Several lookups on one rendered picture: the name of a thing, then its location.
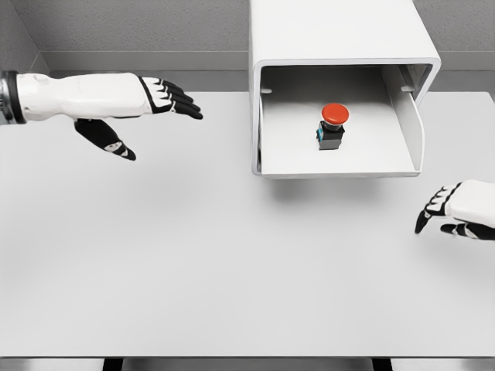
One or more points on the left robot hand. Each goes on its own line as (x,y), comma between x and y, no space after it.
(112,96)

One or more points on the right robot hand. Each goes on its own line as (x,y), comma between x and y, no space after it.
(470,201)

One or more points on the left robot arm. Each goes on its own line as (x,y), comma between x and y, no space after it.
(35,96)

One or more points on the white tabletop storage cabinet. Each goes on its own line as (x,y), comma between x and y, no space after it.
(328,35)

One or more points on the white cabinet drawer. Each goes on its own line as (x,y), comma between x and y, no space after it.
(340,158)

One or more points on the red button load switch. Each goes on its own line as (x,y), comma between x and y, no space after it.
(332,127)

